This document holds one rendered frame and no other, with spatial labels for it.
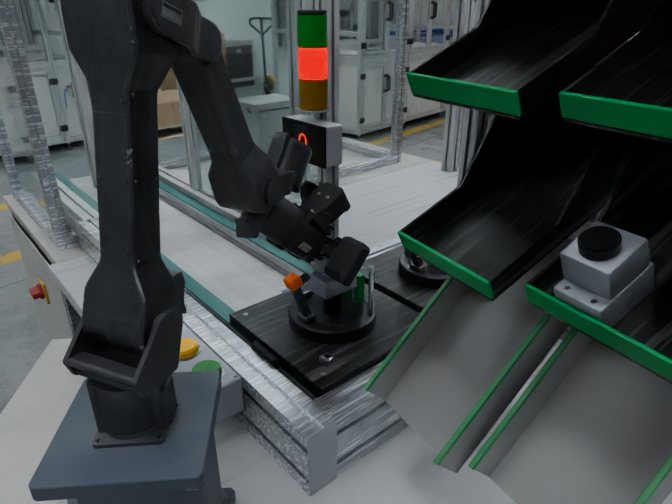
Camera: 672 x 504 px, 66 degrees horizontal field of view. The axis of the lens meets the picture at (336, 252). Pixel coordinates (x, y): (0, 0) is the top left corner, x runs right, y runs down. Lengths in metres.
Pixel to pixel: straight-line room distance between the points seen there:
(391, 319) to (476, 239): 0.33
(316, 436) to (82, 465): 0.26
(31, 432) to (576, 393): 0.74
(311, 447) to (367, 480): 0.11
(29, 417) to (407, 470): 0.57
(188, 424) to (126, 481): 0.08
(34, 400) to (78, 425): 0.40
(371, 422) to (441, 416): 0.15
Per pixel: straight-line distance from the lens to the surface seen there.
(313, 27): 0.91
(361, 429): 0.73
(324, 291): 0.78
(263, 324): 0.84
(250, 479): 0.76
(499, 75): 0.50
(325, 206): 0.72
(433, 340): 0.65
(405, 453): 0.79
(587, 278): 0.44
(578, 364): 0.60
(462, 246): 0.54
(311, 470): 0.70
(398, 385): 0.66
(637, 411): 0.57
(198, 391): 0.58
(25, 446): 0.90
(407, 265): 0.97
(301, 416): 0.69
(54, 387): 0.99
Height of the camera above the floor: 1.43
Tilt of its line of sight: 26 degrees down
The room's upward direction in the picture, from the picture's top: straight up
